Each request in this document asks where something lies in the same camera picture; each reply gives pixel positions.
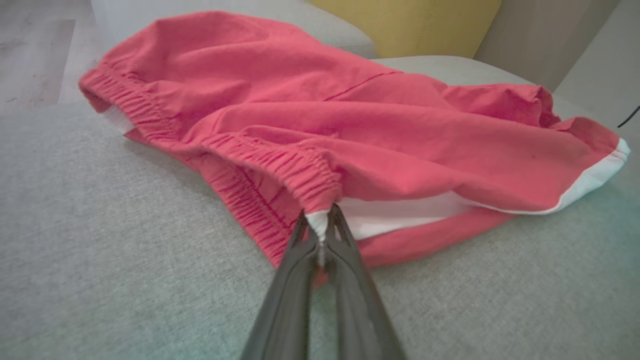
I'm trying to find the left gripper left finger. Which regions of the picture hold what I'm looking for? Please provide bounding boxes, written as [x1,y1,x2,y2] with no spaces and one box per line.
[240,211,321,360]

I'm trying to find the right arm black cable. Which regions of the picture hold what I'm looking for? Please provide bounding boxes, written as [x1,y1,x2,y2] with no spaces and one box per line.
[617,104,640,129]

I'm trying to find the yellow upholstered sofa section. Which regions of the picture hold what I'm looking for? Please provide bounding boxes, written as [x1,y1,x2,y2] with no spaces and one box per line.
[309,0,502,60]

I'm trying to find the red shorts with white trim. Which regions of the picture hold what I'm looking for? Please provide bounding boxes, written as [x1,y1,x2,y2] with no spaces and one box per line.
[78,10,632,271]

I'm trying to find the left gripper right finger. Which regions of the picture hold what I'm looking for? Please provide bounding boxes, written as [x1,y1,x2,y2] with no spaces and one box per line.
[322,203,407,360]

